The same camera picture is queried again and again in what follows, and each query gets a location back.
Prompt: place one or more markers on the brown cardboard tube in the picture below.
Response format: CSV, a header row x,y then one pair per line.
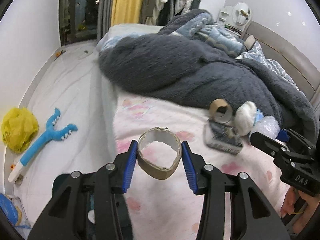
x,y
220,111

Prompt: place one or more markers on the dark teal trash bin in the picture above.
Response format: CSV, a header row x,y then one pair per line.
x,y
123,213

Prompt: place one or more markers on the grey curtain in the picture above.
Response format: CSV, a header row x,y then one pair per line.
x,y
104,17

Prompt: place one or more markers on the yellow curtain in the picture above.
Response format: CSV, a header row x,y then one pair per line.
x,y
125,11

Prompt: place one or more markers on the blue wavy pillow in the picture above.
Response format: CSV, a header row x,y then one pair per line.
x,y
256,53

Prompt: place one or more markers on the white rolled sock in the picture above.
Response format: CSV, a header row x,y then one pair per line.
x,y
244,118

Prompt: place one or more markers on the dark glass balcony door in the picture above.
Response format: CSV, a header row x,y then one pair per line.
x,y
78,20

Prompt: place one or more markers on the blue plush claw toy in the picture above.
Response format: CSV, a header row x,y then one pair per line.
x,y
47,136

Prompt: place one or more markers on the orange small floor object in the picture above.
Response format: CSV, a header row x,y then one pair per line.
x,y
59,53

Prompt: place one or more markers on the light blue patterned blanket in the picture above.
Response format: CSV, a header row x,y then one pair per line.
x,y
215,33

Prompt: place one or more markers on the black foil wrapper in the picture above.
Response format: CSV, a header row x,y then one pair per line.
x,y
222,137

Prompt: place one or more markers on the yellow plastic bag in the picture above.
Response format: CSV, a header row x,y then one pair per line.
x,y
18,128

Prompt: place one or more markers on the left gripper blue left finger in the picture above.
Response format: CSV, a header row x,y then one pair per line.
x,y
130,162

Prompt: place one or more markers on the blue snack bag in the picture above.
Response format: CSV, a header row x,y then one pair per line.
x,y
15,213

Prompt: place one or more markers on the dark grey fleece blanket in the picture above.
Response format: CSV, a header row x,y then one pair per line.
x,y
181,64

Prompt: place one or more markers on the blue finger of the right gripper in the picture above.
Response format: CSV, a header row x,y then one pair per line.
x,y
283,136

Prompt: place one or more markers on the white crumpled tissue ball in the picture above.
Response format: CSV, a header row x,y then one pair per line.
x,y
91,216

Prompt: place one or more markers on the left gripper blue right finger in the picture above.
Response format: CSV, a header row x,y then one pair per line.
x,y
189,168

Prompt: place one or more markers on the grey upholstered headboard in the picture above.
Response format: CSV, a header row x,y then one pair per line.
x,y
295,63

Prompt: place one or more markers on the clear bubble wrap roll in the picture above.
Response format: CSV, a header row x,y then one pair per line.
x,y
267,126

